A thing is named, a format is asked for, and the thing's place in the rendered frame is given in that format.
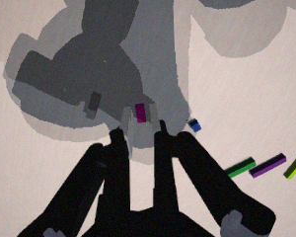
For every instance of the purple rod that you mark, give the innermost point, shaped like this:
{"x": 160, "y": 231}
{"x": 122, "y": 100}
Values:
{"x": 267, "y": 166}

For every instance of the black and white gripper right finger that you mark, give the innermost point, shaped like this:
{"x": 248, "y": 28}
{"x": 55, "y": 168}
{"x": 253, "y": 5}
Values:
{"x": 240, "y": 214}

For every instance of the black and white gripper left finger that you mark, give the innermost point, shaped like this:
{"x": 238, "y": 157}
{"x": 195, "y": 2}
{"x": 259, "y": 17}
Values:
{"x": 67, "y": 211}

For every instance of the magenta rod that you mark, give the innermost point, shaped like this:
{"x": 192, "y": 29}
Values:
{"x": 140, "y": 113}

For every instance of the small blue cube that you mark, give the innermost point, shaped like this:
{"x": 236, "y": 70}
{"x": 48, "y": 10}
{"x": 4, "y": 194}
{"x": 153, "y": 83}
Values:
{"x": 195, "y": 125}

